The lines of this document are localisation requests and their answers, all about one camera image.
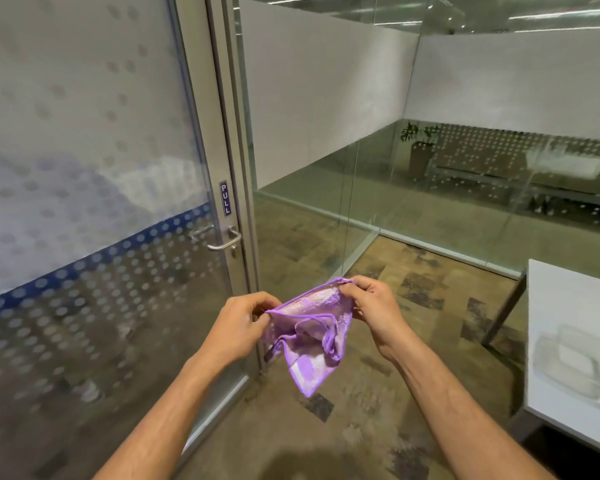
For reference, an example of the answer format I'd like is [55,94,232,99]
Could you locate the person's left hand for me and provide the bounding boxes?
[199,292,283,368]

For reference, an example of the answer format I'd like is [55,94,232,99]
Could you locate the person's right hand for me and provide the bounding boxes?
[339,275,412,362]

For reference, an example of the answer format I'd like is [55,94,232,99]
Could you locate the purple microfibre cloth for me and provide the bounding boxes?
[261,277,356,398]

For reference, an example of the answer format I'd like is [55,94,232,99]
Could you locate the person's left forearm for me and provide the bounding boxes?
[93,340,248,480]

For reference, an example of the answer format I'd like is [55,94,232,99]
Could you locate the person's right forearm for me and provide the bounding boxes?
[380,329,556,480]

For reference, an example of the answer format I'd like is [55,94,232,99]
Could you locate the potted green plant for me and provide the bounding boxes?
[400,122,442,179]

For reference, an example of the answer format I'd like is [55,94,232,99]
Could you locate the glass partition panel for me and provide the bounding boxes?
[232,0,600,290]

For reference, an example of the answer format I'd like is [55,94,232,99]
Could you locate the frosted glass door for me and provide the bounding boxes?
[0,0,253,480]

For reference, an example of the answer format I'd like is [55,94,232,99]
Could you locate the white table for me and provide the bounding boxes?
[481,259,600,461]

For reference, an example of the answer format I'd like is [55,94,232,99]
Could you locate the silver door handle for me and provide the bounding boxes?
[189,225,242,258]

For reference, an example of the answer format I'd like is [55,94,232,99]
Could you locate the grey door frame post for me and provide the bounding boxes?
[204,0,261,295]

